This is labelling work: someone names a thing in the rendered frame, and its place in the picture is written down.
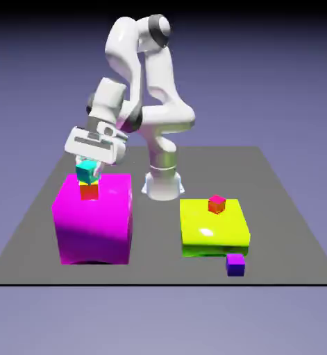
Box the large yellow box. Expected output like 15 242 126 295
178 198 251 258

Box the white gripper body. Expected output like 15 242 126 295
64 126 128 165

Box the small purple cube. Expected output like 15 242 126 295
226 253 246 277

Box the large magenta box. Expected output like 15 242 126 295
51 173 133 266

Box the small orange cube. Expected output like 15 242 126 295
78 180 99 201

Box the small cyan cube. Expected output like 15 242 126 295
75 160 101 185

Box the small red cube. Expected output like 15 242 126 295
208 194 227 215

